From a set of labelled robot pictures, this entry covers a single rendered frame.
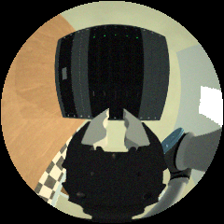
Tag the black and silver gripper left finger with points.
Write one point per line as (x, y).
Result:
(91, 135)

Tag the dark grey server rack frame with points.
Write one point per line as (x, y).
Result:
(111, 60)

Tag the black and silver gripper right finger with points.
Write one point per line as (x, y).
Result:
(140, 136)

